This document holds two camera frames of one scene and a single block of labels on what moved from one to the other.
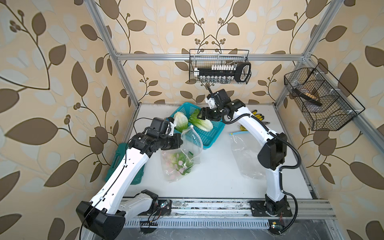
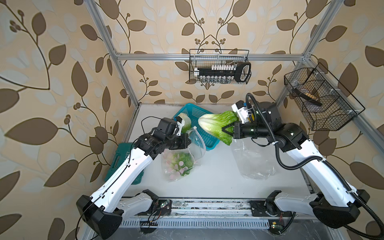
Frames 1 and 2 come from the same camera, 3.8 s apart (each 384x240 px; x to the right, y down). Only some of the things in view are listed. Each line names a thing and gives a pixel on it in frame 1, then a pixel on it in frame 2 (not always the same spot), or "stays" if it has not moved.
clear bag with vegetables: [177, 163] stays
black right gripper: [207, 110] -> [237, 129]
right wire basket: [327, 105] stays
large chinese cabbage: [203, 125] -> [214, 123]
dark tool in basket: [309, 99] stays
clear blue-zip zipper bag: [246, 148] stays
